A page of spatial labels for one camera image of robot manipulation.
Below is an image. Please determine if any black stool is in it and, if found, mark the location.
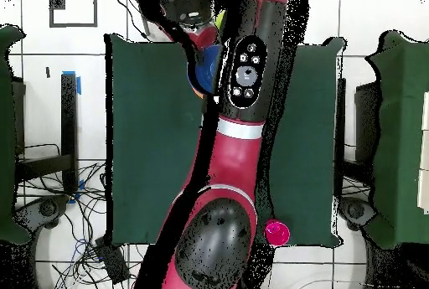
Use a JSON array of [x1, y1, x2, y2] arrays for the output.
[[128, 0, 162, 37]]

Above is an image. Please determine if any dark office chair base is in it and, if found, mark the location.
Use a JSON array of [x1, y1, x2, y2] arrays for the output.
[[14, 194, 70, 230], [339, 196, 378, 231]]

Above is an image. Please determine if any blue tape strip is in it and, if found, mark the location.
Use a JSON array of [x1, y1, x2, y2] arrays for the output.
[[67, 178, 85, 205], [61, 70, 82, 96]]

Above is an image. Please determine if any black metal stand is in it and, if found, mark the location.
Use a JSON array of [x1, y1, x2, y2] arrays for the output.
[[14, 72, 79, 196]]

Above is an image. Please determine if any yellow cup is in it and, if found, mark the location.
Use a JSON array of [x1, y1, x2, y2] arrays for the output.
[[214, 10, 226, 32]]

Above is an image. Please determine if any red cup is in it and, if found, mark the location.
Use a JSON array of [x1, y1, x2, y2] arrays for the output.
[[264, 219, 292, 247]]

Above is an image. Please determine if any black square frame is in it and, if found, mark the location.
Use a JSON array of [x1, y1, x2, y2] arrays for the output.
[[49, 0, 99, 29]]

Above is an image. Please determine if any tangle of cables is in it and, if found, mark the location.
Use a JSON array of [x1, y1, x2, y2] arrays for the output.
[[16, 142, 148, 289]]

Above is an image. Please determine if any dark green table cloth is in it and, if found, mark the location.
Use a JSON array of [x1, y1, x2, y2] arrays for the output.
[[105, 33, 346, 248]]

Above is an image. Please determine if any blue bowl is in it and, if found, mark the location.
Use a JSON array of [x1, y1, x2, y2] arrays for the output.
[[186, 44, 223, 95]]

